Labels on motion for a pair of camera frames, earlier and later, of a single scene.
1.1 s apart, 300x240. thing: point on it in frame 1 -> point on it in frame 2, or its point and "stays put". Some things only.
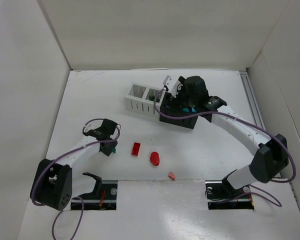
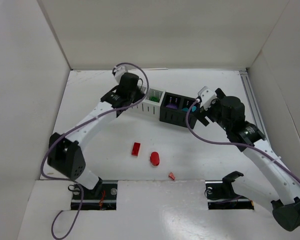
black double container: [171, 106] stays put
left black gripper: [108, 149] -> [136, 95]
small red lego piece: [171, 175] stays put
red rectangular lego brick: [136, 149] stays put
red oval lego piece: [154, 158] stays put
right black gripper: [176, 107] -> [207, 115]
